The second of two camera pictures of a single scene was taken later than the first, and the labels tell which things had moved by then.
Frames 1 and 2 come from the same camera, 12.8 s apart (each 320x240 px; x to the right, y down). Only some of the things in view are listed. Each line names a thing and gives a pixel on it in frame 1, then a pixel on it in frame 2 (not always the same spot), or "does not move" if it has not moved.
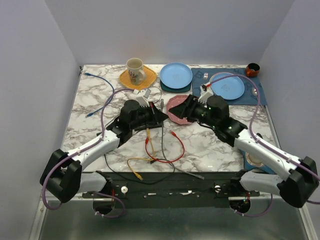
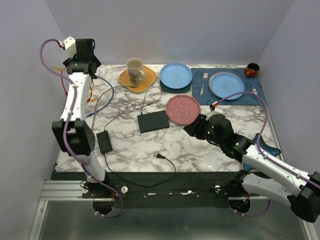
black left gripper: x=157 y=117 -> x=73 y=59
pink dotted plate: x=173 y=100 does not move
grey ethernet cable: x=162 y=107 -> x=115 y=86
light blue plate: x=176 y=75 does not move
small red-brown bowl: x=252 y=69 does not move
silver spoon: x=254 y=92 does not move
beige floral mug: x=135 y=69 does not move
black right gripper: x=186 y=108 -> x=195 y=128
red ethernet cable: x=174 y=134 -> x=66 y=92
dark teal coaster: x=186 y=88 does not move
